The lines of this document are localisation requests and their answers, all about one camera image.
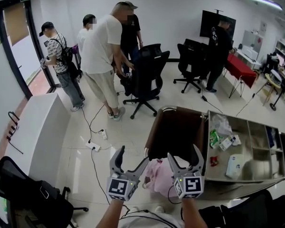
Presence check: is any large white packet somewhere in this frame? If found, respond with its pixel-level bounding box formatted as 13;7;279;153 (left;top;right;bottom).
225;153;244;179

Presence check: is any black cable loop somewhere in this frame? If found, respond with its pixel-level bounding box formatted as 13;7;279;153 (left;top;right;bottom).
6;111;24;155

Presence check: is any person's left forearm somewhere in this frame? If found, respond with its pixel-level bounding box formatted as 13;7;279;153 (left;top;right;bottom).
97;198;124;228

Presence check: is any long ceiling light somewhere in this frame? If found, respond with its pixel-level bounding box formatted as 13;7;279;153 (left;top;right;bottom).
244;0;284;11

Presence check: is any pink clothing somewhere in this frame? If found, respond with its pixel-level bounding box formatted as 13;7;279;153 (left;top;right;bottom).
142;158;179;199

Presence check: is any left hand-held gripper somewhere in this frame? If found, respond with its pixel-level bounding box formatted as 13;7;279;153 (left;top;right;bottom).
106;145;150;202

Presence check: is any green packet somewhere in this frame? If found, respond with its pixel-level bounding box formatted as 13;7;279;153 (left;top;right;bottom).
209;129;219;149

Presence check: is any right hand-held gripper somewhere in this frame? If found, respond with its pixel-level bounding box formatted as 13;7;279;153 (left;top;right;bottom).
167;144;205;200

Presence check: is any person's right forearm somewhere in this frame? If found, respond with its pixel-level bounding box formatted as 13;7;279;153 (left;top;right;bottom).
180;197;203;228

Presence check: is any black floor cable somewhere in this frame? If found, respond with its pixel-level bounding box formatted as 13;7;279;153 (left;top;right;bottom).
80;103;131;218

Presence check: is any black wall screen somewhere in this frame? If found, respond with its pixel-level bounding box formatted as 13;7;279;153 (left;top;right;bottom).
199;9;237;39

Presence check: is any blue cloth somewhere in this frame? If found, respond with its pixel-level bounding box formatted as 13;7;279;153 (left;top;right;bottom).
266;126;279;148

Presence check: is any red table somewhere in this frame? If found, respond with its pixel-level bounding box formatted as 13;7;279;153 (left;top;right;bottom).
224;53;257;99

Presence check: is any white low cabinet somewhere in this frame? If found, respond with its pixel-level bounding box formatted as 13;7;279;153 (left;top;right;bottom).
235;29;265;70

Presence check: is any clear plastic bag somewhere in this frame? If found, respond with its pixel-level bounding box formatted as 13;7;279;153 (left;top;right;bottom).
211;114;233;137

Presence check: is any small white box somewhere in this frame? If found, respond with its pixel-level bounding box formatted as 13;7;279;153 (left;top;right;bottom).
218;134;242;152

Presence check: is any wooden stool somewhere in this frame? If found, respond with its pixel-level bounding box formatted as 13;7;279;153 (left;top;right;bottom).
260;73;283;107

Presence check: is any black backpack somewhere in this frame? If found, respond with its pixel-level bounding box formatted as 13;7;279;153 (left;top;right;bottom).
49;33;83;80

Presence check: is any black office chair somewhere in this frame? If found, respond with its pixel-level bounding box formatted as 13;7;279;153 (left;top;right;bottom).
172;38;212;94
199;189;285;228
0;155;89;228
120;43;171;120

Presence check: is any person's white shirt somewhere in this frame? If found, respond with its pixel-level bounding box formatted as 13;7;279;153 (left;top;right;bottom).
118;209;184;228

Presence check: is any black door frame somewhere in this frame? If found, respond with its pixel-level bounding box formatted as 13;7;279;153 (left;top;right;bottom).
0;0;60;101

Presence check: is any white power strip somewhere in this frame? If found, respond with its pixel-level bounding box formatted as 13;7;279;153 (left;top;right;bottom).
85;140;102;152
98;128;109;141

